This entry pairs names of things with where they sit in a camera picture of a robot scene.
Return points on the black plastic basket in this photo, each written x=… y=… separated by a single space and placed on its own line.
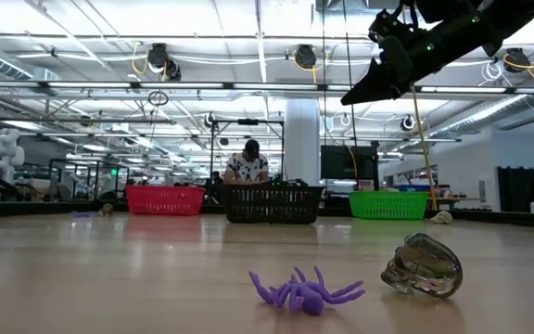
x=271 y=201

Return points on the wooden desk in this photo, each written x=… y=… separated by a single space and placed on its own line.
x=457 y=199

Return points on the green plastic basket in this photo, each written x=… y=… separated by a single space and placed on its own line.
x=387 y=204

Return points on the black cabinet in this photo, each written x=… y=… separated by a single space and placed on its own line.
x=517 y=190

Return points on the purple plastic spider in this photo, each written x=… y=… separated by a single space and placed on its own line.
x=83 y=214
x=311 y=299

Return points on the long ceiling light bar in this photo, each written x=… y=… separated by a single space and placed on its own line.
x=179 y=85

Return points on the white round pillar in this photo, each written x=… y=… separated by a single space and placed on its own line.
x=301 y=139

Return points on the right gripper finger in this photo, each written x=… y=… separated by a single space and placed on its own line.
x=383 y=83

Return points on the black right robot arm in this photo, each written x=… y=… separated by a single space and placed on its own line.
x=503 y=18

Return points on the blue plastic bin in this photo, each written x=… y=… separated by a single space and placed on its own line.
x=413 y=188

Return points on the silver ceiling duct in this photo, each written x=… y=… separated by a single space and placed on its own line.
x=489 y=111

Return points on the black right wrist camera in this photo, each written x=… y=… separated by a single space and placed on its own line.
x=387 y=28

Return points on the white humanoid robot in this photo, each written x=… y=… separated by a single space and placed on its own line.
x=5 y=153

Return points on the black flat screen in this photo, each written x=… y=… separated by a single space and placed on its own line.
x=341 y=162

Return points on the red plastic basket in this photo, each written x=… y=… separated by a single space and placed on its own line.
x=165 y=199

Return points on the clear smoky plastic skull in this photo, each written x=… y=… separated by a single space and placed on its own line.
x=422 y=266
x=106 y=210

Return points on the cream plastic skull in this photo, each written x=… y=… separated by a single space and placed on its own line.
x=442 y=217

